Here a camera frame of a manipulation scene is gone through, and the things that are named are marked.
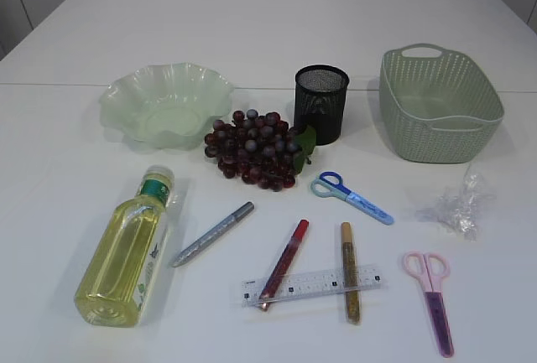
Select purple artificial grape bunch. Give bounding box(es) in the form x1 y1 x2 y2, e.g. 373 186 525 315
204 109 317 192

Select blue capped scissors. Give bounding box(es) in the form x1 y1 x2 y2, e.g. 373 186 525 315
310 171 394 226

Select pink capped scissors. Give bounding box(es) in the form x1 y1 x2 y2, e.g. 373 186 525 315
402 252 455 358

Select green tea plastic bottle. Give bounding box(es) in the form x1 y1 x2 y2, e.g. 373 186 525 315
74 165 175 327

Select clear plastic sheet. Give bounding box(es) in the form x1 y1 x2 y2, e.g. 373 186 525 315
414 164 496 241

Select silver glitter pen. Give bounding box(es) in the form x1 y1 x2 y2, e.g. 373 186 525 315
169 201 255 268

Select black mesh pen holder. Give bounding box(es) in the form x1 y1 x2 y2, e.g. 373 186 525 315
294 65 350 145

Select red glitter pen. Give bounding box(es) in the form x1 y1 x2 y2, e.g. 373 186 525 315
259 219 310 312

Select pale green ruffled plate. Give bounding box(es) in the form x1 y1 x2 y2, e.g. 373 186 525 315
99 62 234 149

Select clear plastic ruler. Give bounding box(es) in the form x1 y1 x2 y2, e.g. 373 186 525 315
236 265 385 307

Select gold glitter pen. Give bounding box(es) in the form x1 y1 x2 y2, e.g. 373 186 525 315
341 222 361 325

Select green plastic woven basket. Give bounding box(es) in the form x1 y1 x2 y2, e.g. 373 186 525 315
379 45 504 164

